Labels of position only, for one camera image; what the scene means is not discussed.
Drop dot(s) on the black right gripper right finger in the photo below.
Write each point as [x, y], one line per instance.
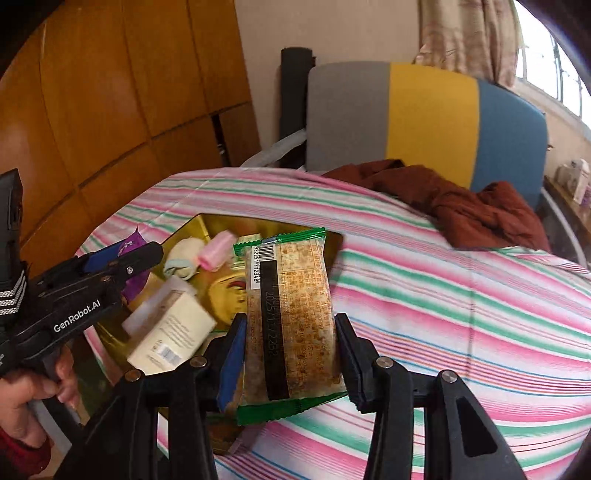
[461, 440]

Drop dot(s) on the window with bars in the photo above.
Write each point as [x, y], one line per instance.
[543, 63]

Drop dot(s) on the pink towel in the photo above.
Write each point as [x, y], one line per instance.
[217, 251]

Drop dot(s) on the wooden wardrobe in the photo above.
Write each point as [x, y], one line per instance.
[103, 99]

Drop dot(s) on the left hand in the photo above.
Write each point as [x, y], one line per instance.
[20, 387]

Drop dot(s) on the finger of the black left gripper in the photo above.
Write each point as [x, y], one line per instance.
[132, 263]
[98, 260]

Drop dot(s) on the white carton box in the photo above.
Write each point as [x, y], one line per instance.
[578, 179]

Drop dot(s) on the white ointment box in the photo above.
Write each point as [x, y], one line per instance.
[146, 304]

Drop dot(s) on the striped bed sheet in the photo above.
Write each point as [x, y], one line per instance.
[513, 323]

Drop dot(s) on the gold tin box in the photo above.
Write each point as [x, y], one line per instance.
[222, 294]

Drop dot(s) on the wooden side table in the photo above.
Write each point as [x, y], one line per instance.
[577, 216]

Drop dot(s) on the dark red blanket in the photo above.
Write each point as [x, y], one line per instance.
[495, 217]

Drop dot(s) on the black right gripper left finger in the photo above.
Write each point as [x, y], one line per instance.
[120, 439]

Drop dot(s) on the white rolled sock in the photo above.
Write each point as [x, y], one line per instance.
[182, 260]

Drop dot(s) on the green cracker packet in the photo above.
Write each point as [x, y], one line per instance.
[291, 351]

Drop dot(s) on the grey yellow blue headboard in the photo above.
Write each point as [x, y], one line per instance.
[471, 132]

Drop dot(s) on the cream cardboard box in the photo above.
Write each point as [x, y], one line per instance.
[177, 329]

